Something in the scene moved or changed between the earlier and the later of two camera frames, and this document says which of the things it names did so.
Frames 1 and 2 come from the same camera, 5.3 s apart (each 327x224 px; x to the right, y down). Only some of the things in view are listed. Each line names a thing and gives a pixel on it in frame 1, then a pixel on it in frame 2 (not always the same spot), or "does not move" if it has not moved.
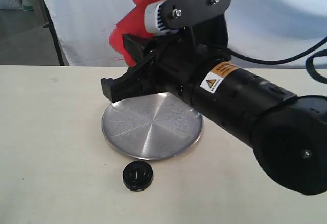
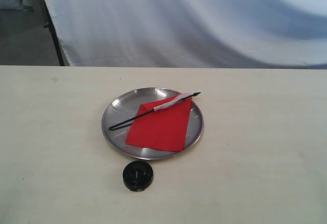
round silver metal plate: (151, 126) does not move
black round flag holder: (137, 176) does not move
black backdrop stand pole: (50, 24) does not move
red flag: (133, 21) to (162, 124)
